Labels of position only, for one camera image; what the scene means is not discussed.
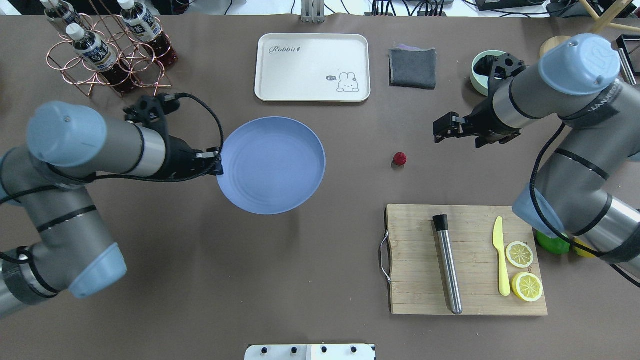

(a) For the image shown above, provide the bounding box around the left rear tea bottle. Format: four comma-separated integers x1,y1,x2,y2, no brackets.
39,0,89,37

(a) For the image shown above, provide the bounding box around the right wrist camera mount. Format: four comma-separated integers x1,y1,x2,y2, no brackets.
486,53,528,97

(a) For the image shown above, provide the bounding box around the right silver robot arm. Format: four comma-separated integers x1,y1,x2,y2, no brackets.
433,33,640,285

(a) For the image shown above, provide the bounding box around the green lime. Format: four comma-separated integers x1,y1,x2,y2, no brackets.
534,230,570,255

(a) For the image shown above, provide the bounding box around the right rear tea bottle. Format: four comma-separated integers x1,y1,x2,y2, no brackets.
118,0,178,68

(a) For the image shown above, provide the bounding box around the front tea bottle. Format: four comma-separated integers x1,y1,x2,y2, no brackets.
66,23,137,94

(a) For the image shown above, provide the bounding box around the aluminium frame post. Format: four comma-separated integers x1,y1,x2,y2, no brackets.
300,0,326,24

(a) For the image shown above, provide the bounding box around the red strawberry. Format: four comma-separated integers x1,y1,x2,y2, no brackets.
392,152,408,167

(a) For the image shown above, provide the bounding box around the mint green bowl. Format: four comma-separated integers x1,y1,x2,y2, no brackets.
470,50,505,97

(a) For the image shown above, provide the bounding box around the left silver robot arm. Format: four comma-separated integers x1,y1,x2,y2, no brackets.
1,93,223,318

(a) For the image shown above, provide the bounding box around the lower yellow lemon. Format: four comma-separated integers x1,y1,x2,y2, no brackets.
571,238,597,259

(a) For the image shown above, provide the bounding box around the steel muddler black tip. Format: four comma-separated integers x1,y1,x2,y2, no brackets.
432,214,463,315

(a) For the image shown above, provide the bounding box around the grey folded cloth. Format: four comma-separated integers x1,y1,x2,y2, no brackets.
388,44,437,91

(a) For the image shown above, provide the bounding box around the lemon slice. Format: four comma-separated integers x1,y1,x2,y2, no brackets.
505,241,534,269
510,272,544,302

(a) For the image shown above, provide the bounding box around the tea bottle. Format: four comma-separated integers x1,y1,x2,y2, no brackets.
118,0,178,68
66,23,137,94
39,0,89,37

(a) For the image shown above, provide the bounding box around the yellow plastic knife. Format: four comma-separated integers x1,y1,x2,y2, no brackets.
492,216,511,297

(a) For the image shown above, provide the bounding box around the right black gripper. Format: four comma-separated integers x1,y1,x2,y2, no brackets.
433,100,521,148

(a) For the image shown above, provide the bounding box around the wooden cutting board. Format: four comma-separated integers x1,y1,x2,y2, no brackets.
385,203,548,317

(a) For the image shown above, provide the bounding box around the wooden cup stand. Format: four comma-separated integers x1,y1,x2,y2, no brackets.
539,0,640,58

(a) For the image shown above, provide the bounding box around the blue round plate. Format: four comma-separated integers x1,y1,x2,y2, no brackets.
217,116,327,215

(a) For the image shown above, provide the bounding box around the copper wire bottle rack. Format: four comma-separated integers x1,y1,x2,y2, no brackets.
41,0,179,97

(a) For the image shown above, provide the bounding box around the cream rabbit tray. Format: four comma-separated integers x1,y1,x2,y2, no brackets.
254,33,371,103

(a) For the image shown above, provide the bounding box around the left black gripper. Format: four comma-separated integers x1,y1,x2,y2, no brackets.
161,136,224,180

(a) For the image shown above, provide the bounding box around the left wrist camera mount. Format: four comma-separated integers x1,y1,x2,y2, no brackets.
123,93,180,136

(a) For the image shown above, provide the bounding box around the lower lemon slice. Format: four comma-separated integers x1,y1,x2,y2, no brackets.
510,272,544,302

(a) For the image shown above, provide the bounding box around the upper lemon slice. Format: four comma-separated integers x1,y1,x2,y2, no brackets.
505,241,534,269

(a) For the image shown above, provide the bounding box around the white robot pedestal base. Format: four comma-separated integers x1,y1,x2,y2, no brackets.
244,343,377,360

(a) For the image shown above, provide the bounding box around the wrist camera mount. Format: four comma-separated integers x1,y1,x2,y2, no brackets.
123,93,180,136
486,53,528,97

